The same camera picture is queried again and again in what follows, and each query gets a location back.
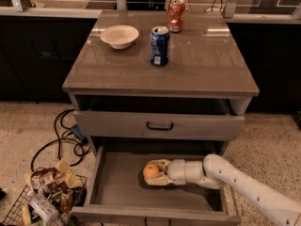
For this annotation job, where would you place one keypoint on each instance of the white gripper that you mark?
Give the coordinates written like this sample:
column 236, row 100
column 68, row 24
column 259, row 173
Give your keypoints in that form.
column 176, row 171

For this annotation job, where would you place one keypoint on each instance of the orange fruit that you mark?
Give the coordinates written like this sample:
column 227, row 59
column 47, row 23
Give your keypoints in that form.
column 150, row 170

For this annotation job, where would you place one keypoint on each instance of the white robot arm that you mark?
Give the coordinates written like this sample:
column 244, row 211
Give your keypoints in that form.
column 214, row 172

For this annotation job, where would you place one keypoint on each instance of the open grey middle drawer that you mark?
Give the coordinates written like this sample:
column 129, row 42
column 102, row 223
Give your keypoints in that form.
column 117, row 193

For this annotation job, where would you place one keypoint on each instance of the grey drawer cabinet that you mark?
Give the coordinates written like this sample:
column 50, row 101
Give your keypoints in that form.
column 205, row 75

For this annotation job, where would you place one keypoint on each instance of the grey top drawer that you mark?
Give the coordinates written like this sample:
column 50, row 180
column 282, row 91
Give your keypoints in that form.
column 152, row 125

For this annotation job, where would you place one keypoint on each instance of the brown snack bag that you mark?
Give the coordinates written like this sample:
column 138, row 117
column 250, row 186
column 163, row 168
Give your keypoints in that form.
column 51, row 180

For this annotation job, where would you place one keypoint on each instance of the clear plastic bottle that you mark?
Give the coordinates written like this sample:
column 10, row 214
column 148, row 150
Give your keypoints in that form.
column 42, row 207

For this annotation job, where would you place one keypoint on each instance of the blue soda can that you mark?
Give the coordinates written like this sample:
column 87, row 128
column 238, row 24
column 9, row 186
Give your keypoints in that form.
column 159, row 43

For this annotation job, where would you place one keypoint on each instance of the white bowl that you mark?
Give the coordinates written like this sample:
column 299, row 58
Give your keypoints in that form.
column 119, row 36

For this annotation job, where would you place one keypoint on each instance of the orange soda can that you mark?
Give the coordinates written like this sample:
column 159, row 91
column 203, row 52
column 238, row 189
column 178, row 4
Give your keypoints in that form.
column 176, row 12

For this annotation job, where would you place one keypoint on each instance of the black drawer handle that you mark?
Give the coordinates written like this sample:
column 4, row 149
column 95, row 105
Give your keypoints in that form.
column 159, row 128

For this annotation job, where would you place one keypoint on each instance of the black wire basket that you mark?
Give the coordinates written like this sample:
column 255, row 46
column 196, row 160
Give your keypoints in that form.
column 15, row 214

